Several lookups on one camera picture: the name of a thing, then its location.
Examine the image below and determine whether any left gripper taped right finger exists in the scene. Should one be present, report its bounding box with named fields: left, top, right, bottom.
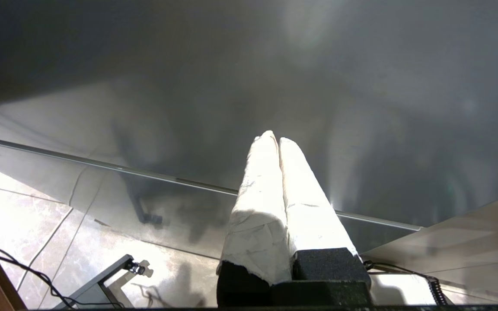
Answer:
left=278, top=137, right=371, bottom=286

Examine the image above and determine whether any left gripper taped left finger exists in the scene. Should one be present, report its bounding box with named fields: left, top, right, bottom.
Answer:
left=217, top=130, right=294, bottom=307

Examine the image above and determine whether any small black caster wheel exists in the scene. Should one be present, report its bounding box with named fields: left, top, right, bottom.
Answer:
left=124, top=262, right=147, bottom=276

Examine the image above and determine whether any stainless steel refrigerator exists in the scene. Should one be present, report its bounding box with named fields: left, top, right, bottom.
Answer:
left=0, top=0, right=498, bottom=260

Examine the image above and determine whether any white cabinet side panel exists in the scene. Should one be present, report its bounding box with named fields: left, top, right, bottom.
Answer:
left=361, top=192, right=498, bottom=302

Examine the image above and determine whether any grey metal stand leg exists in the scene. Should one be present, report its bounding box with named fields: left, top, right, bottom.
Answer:
left=54, top=255, right=135, bottom=309

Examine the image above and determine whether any black coiled cable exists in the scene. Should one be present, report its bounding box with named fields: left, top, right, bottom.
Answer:
left=363, top=260, right=449, bottom=306

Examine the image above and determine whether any thin black floor cable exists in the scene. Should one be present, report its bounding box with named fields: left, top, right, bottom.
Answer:
left=0, top=246, right=124, bottom=309

